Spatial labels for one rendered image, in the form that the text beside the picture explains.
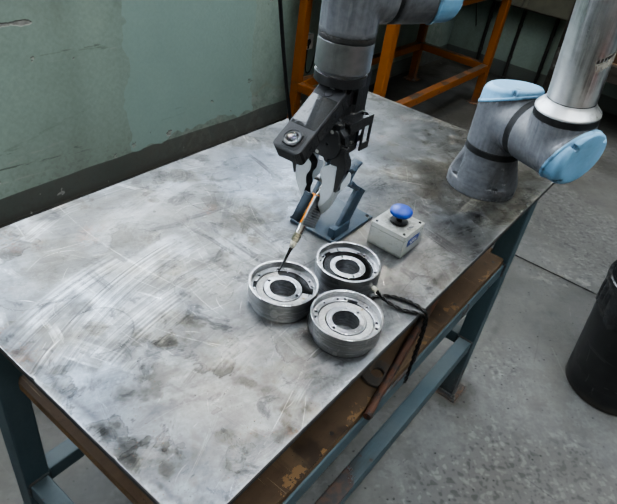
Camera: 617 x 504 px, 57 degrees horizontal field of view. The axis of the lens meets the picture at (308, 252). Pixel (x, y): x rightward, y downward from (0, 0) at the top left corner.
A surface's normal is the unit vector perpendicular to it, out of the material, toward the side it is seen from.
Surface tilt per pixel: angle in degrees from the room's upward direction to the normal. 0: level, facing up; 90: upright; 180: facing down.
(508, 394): 0
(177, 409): 0
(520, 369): 0
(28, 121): 90
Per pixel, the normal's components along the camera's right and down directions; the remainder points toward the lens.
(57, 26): 0.78, 0.45
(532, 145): -0.91, 0.22
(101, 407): 0.13, -0.80
